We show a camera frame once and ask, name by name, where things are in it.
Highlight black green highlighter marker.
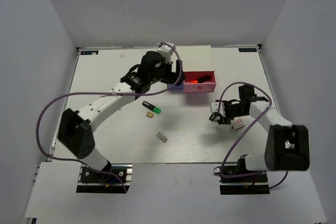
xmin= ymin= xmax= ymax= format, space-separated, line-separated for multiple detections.
xmin=142 ymin=101 xmax=161 ymax=115

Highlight pink white binder clip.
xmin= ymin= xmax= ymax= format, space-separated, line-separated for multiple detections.
xmin=231 ymin=119 xmax=246 ymax=131

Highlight right blue label sticker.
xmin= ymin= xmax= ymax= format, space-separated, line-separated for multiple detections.
xmin=238 ymin=48 xmax=258 ymax=52

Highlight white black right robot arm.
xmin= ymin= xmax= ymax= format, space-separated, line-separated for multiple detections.
xmin=209 ymin=82 xmax=310 ymax=182

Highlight pink drawer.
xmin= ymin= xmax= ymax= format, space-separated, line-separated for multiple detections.
xmin=183 ymin=71 xmax=217 ymax=93

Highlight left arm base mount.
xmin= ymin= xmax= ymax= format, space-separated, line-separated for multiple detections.
xmin=76 ymin=164 xmax=133 ymax=194

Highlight black orange highlighter marker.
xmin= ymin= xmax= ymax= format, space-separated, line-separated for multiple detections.
xmin=190 ymin=75 xmax=211 ymax=84

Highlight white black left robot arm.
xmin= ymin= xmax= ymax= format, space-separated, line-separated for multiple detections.
xmin=57 ymin=44 xmax=185 ymax=182

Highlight black marker pen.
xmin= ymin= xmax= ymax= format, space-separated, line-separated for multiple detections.
xmin=209 ymin=113 xmax=221 ymax=122

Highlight lavender blue drawer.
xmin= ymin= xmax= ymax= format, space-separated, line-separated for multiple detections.
xmin=167 ymin=83 xmax=184 ymax=91

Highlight grey white eraser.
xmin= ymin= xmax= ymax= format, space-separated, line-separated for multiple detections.
xmin=156 ymin=132 xmax=167 ymax=143

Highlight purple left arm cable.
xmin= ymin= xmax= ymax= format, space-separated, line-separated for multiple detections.
xmin=35 ymin=41 xmax=184 ymax=192

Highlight left blue label sticker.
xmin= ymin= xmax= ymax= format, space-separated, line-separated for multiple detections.
xmin=80 ymin=50 xmax=99 ymax=55

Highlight blue label sticker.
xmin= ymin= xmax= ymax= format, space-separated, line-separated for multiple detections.
xmin=238 ymin=48 xmax=258 ymax=52
xmin=80 ymin=50 xmax=99 ymax=55

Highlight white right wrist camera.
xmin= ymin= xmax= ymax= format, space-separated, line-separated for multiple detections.
xmin=210 ymin=101 xmax=226 ymax=117

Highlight yellow eraser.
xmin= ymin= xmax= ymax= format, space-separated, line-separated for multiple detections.
xmin=146 ymin=112 xmax=154 ymax=119

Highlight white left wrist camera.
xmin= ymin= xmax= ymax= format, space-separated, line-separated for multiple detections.
xmin=156 ymin=42 xmax=176 ymax=57

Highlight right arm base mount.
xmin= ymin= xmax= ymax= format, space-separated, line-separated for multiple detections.
xmin=213 ymin=155 xmax=270 ymax=196

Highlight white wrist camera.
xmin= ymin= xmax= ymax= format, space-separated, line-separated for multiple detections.
xmin=156 ymin=42 xmax=176 ymax=57
xmin=210 ymin=101 xmax=226 ymax=117

